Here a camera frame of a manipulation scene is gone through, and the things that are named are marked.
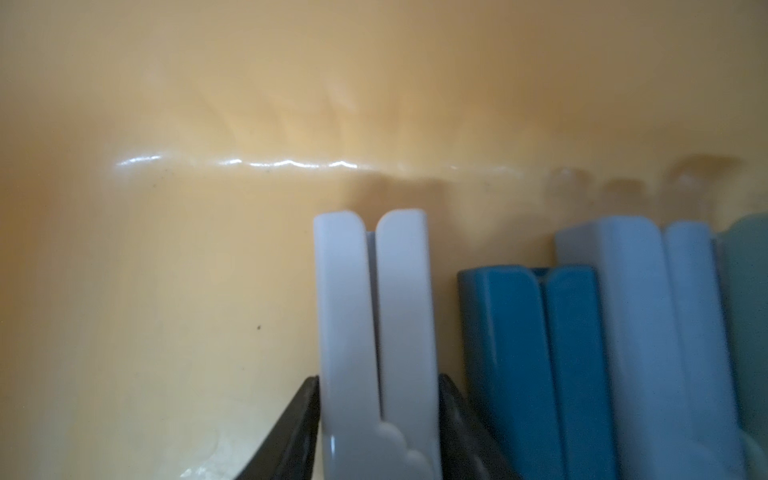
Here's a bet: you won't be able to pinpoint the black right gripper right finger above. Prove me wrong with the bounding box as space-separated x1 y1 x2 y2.
438 373 521 480

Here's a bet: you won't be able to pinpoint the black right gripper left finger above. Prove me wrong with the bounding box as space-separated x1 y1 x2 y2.
235 376 321 480

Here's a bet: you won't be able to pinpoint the cream pruning pliers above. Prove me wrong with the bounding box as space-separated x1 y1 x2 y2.
314 209 442 479

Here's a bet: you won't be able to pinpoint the teal pliers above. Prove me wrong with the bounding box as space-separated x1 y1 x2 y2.
457 265 619 479

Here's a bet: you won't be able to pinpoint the yellow plastic storage box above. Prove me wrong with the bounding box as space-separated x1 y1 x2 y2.
1 1 767 479

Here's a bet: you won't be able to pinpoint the mint green pruning pliers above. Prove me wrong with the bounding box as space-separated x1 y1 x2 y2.
713 212 768 480

